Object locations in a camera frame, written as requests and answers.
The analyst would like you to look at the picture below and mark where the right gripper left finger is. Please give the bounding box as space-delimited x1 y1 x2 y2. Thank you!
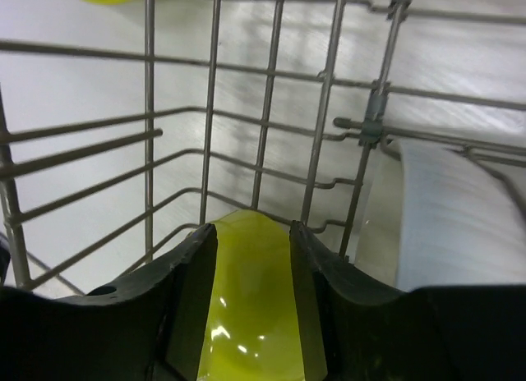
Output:
1 224 218 380

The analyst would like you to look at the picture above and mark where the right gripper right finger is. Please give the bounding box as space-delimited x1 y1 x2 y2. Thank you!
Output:
289 221 525 380

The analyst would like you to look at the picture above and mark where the white bowl stack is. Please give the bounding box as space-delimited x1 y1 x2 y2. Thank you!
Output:
354 140 525 291

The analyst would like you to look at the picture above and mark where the grey wire dish rack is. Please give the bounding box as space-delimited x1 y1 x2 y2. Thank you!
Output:
1 0 525 296

